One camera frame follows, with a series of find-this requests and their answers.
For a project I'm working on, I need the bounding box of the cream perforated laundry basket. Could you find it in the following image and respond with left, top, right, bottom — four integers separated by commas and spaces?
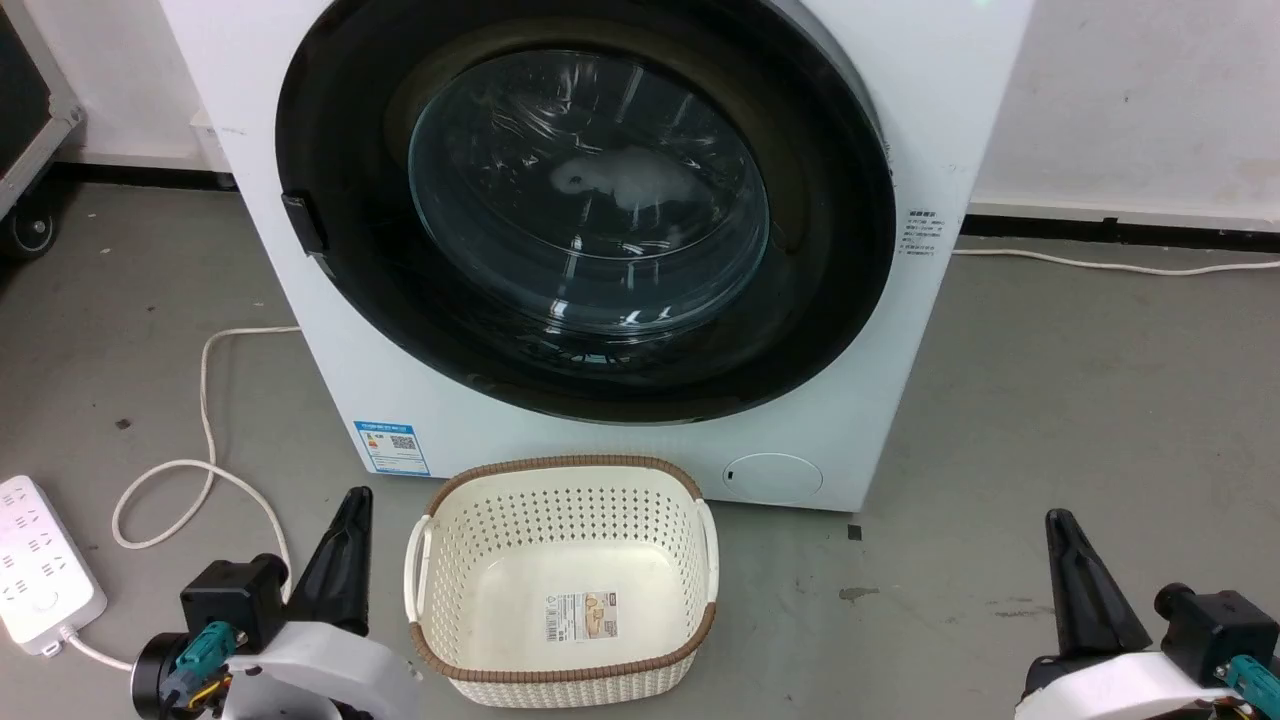
403, 455, 720, 710

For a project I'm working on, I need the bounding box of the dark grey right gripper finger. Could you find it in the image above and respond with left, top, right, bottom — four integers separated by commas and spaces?
1044, 508, 1153, 663

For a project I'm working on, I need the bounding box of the black caster wheel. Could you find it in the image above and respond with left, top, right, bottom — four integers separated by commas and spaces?
8, 205, 57, 258

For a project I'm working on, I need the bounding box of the small printed text sticker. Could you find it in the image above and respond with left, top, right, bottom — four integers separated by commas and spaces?
903, 208, 944, 259

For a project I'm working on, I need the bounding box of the teal right cable connector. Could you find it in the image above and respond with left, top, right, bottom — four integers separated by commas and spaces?
1214, 655, 1280, 717

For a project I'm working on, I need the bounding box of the blue energy label sticker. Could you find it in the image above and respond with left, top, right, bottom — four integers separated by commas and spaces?
353, 419, 432, 478

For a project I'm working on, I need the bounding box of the white cord along wall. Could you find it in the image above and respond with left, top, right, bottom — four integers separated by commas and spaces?
950, 247, 1280, 276

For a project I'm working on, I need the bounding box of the black case with metal frame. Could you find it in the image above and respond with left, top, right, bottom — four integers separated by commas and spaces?
0, 0, 87, 219

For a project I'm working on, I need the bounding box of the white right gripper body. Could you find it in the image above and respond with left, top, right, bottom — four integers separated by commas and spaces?
1014, 650, 1241, 720

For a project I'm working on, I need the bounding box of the teal cable connector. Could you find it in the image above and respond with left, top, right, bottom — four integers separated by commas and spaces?
160, 620, 248, 703
1214, 655, 1280, 717

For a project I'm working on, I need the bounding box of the white looped power cord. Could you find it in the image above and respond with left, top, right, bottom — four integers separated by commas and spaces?
58, 325, 303, 672

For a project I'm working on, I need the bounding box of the round white filter cover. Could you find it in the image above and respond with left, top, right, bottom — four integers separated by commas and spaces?
722, 452, 825, 506

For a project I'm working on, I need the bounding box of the white front-load washing machine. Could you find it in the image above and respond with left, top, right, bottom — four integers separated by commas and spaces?
160, 0, 1036, 514

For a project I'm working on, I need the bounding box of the black door latch handle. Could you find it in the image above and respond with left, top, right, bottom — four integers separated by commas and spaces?
280, 190, 331, 257

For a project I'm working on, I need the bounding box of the white cloth inside drum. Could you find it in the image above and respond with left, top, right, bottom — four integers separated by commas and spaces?
548, 148, 706, 233

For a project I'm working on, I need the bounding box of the black round glass washer door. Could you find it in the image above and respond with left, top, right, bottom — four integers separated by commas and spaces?
274, 0, 898, 426

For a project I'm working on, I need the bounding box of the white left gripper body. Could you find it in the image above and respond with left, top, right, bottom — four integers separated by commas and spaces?
220, 620, 423, 720

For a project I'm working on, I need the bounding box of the white power strip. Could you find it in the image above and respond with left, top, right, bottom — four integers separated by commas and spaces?
0, 475, 109, 657

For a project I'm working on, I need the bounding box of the paper label with barcode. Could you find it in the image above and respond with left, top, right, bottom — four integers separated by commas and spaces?
544, 589, 620, 644

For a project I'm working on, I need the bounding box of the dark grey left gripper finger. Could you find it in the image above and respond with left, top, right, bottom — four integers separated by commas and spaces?
284, 486, 374, 637

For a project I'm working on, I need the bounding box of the teal left cable connector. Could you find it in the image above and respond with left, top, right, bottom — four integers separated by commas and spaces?
160, 620, 248, 703

